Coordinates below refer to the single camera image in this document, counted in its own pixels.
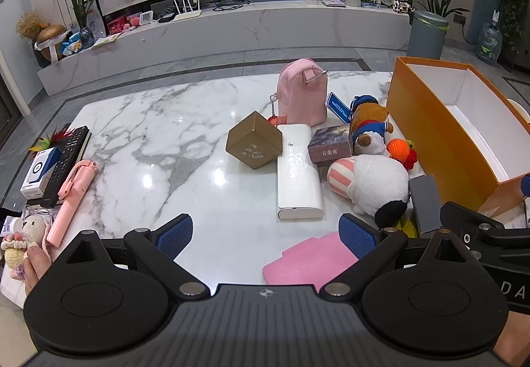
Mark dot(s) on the dark printed box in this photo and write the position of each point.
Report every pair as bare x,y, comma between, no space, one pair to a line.
329,145

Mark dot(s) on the person's right forearm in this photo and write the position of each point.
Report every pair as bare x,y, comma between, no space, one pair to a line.
511,336

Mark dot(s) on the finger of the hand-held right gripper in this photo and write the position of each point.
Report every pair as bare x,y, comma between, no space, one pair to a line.
459,215

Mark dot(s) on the pink foam sheet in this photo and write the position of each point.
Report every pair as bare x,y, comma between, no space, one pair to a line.
308,267

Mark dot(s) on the grey box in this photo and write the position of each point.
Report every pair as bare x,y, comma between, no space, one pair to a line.
426,203

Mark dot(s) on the pink backpack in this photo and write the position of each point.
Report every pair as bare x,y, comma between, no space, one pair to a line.
300,91

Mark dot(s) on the red box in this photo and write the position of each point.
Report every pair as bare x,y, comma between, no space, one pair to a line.
116,25

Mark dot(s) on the marble television console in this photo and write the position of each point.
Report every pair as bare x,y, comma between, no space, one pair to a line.
248,31

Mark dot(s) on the blue and white box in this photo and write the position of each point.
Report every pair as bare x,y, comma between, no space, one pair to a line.
39,174

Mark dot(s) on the crochet bunny doll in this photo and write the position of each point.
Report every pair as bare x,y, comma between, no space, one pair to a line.
25,240

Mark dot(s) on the white router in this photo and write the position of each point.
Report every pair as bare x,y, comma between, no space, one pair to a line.
188,10

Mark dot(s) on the brown cube box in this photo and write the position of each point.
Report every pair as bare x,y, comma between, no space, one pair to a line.
254,141

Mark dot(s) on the golden mushroom ornament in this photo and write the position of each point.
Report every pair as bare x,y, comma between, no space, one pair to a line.
50,37

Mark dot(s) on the grey trash bin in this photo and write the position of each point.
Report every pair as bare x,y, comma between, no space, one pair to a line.
427,35

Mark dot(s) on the white long case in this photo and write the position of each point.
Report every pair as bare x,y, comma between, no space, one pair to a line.
299,176

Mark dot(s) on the picture frame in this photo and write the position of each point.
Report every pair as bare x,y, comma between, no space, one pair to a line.
94,19

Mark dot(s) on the person's left hand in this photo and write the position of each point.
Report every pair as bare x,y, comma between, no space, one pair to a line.
35,267

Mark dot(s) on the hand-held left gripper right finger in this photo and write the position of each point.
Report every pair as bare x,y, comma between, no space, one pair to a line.
357,235

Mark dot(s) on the potted green plant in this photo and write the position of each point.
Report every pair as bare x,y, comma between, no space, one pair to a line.
83,4

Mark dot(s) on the colourful feather toy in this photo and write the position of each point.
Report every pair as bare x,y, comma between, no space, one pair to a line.
51,138

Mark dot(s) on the blue tag card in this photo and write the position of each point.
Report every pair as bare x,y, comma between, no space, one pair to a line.
337,106

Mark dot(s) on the white plush with striped ear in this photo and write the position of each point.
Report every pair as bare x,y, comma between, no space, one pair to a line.
372,180

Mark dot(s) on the white desk clock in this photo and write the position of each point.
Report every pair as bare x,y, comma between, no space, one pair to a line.
145,18

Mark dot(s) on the blue water jug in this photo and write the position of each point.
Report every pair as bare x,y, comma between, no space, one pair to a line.
489,41

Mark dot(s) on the orange crochet toy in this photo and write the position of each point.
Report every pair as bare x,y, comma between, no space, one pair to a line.
398,149

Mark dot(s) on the dried plant bunch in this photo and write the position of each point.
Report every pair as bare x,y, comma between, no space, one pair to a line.
28,24

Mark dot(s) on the pink selfie stick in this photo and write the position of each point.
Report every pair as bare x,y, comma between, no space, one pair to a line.
70,193

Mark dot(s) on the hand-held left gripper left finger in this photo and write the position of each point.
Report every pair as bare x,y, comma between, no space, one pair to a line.
176,235

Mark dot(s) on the orange storage box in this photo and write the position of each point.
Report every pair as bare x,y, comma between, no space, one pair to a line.
434,122

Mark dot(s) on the brown bear plush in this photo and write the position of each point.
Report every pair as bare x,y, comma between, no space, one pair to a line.
368,122

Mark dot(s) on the black remote control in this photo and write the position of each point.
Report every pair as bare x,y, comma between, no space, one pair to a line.
70,159

